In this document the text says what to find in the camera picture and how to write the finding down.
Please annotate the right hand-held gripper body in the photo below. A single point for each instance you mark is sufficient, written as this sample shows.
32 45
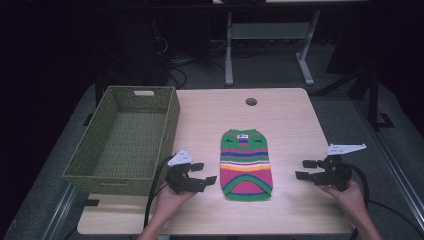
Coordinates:
335 173

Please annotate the black metal stand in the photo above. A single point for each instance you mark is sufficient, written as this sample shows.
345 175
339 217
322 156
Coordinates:
373 100

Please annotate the striped knit pet sweater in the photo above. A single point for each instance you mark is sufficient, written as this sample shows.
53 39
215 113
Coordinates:
246 166

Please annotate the green woven basket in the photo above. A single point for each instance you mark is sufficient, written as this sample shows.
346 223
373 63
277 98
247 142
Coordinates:
126 143

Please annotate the person's right hand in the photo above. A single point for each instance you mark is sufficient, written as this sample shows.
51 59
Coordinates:
350 198

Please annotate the aluminium floor rail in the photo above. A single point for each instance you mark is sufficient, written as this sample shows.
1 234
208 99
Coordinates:
58 213
393 160

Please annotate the grey metal table frame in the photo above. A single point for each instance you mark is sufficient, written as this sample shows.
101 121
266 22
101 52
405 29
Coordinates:
266 31

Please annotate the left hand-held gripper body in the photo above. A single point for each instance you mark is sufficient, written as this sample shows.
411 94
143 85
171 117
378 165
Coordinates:
181 181

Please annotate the person's left hand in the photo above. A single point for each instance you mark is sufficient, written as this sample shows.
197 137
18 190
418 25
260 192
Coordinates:
173 203

